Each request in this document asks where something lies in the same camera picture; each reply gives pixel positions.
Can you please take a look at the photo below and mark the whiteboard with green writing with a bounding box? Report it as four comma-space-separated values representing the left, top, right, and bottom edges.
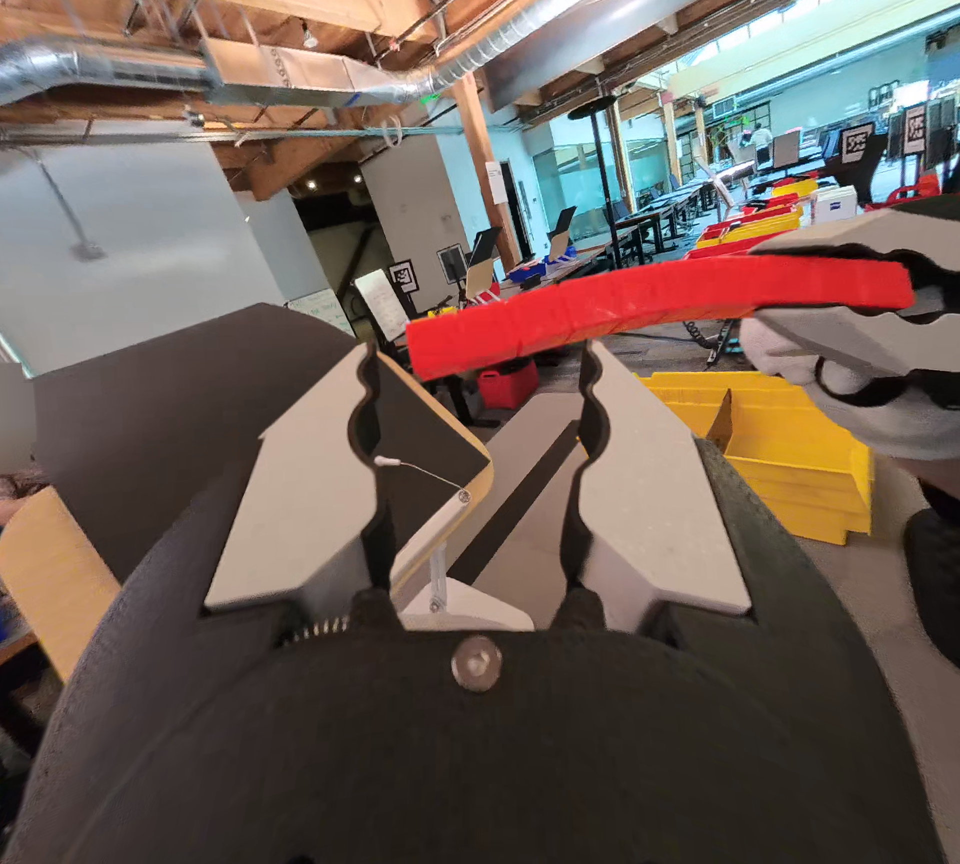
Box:
354, 269, 411, 344
285, 288, 355, 336

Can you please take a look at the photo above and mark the black honeycomb pad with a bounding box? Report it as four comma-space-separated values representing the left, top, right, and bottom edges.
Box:
903, 507, 960, 669

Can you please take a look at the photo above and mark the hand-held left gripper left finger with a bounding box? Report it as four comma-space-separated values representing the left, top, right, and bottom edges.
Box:
204, 341, 395, 614

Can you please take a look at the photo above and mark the grey wall conduit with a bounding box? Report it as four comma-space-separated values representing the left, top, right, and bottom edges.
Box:
33, 151, 106, 261

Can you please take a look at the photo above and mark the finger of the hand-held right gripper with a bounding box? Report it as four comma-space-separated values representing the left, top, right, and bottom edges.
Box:
748, 198, 960, 295
752, 290, 960, 379

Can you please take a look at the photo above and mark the background book stand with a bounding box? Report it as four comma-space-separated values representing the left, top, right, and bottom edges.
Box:
463, 226, 504, 303
547, 206, 579, 264

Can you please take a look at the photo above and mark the red linked cube strip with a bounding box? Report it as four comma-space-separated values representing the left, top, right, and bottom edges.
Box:
405, 255, 918, 384

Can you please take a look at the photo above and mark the background work table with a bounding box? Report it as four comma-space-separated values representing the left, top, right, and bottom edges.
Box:
450, 252, 624, 325

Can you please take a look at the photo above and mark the person's right hand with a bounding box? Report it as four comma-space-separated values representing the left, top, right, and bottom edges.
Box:
738, 313, 960, 462

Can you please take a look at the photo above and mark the row of red yellow bins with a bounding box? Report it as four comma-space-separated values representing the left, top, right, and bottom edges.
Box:
686, 177, 819, 259

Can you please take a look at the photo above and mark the wooden post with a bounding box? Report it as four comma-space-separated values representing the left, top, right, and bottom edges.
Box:
450, 75, 522, 273

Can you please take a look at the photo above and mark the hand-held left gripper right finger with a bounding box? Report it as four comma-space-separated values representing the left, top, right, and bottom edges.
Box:
558, 339, 753, 633

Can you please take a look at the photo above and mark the black pole stand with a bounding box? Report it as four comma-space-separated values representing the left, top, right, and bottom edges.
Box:
567, 95, 639, 269

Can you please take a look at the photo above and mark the long spiral ceiling duct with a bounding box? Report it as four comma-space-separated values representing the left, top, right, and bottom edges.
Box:
405, 0, 759, 102

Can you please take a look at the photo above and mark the white box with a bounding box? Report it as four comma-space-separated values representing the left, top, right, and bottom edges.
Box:
810, 185, 858, 224

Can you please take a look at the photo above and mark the long silver duct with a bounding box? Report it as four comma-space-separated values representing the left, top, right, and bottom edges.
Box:
0, 35, 410, 109

